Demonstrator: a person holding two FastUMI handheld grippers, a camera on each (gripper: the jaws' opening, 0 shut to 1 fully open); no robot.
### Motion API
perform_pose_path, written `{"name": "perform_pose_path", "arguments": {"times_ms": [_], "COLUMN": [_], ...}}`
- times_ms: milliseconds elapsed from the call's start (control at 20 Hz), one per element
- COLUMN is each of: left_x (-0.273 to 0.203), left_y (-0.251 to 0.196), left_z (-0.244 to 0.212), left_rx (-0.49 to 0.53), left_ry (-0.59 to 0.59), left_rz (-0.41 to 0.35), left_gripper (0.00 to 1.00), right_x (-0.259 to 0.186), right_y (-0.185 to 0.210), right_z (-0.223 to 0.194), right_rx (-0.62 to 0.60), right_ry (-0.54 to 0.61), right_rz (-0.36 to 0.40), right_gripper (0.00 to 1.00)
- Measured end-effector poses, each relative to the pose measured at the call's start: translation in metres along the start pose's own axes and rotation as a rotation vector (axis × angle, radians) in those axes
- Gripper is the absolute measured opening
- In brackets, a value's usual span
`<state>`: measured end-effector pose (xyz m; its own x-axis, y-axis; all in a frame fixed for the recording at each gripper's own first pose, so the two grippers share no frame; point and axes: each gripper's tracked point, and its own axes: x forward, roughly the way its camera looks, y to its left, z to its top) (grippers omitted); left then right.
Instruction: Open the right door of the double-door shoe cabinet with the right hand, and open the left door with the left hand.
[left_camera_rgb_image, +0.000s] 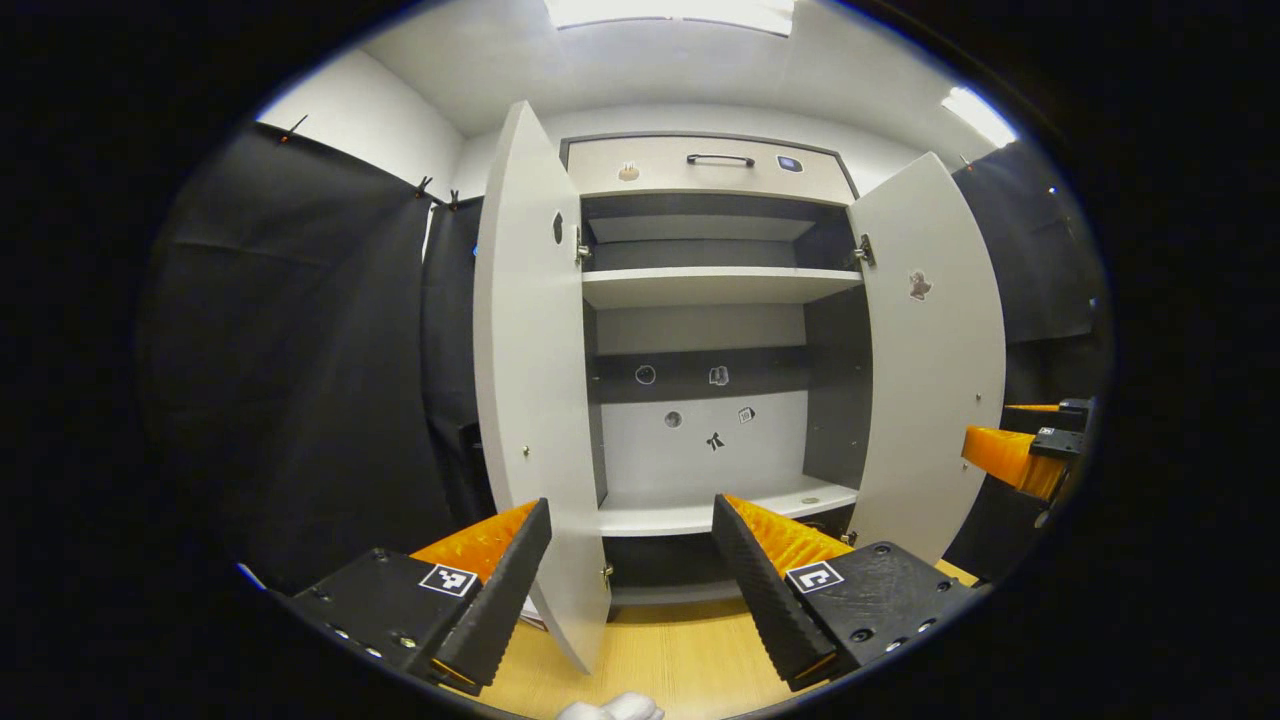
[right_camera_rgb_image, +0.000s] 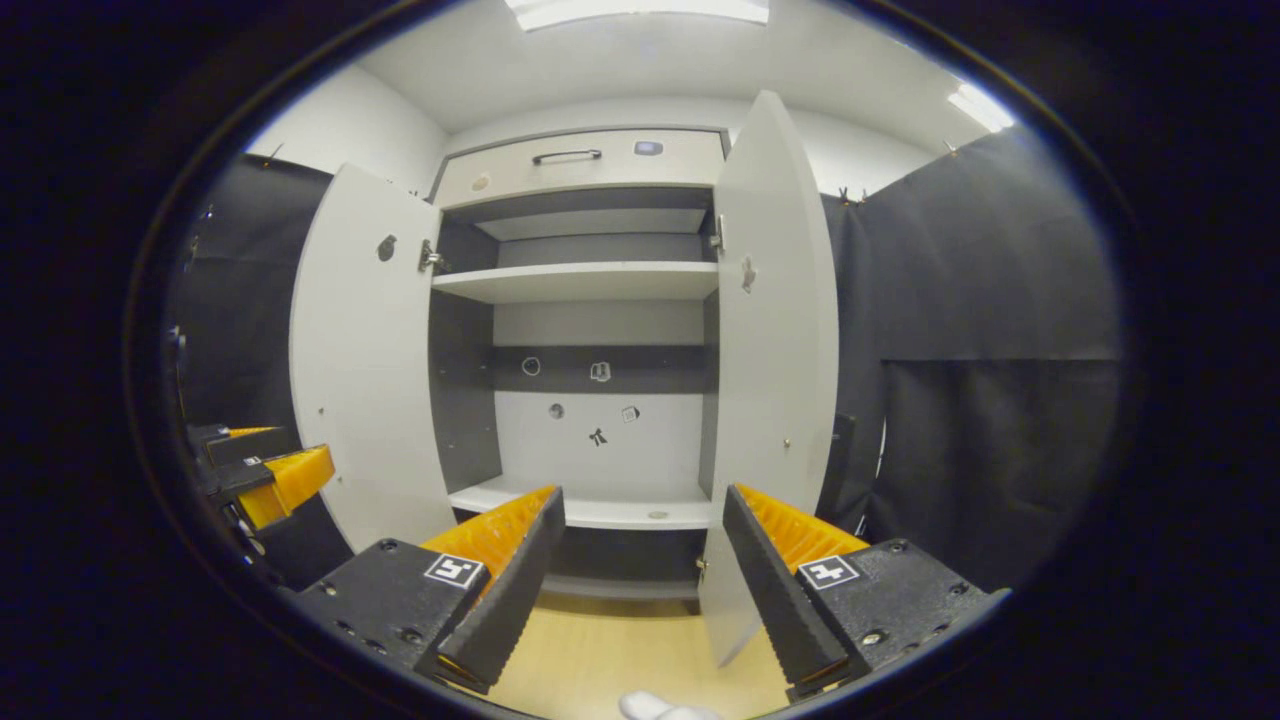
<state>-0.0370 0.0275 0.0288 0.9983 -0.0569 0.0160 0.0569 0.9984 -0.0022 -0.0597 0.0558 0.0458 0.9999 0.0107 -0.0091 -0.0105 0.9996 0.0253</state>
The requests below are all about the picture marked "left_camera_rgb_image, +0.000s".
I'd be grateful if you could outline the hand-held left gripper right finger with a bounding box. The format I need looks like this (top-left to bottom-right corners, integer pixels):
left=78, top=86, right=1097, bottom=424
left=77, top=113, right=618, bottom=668
left=710, top=493, right=986, bottom=693

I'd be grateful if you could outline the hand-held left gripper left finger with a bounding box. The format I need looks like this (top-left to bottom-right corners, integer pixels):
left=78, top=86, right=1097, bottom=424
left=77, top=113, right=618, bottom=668
left=285, top=498, right=554, bottom=698

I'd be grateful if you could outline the grey shoe cabinet door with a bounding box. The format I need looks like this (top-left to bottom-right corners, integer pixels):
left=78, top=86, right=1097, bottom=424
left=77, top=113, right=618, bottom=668
left=472, top=100, right=613, bottom=675
left=845, top=152, right=1007, bottom=566

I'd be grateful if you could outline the grey cabinet shelf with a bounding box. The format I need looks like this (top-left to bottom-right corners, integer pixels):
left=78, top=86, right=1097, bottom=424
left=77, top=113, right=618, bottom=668
left=597, top=475, right=861, bottom=538
left=582, top=267, right=863, bottom=310

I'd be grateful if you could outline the small ceiling light panel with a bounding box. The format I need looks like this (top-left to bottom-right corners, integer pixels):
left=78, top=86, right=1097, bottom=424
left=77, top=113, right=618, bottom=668
left=940, top=85, right=1019, bottom=149

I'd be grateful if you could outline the large ceiling light panel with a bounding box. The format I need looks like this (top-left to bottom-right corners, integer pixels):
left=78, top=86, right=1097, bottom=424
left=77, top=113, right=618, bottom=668
left=545, top=0, right=798, bottom=36

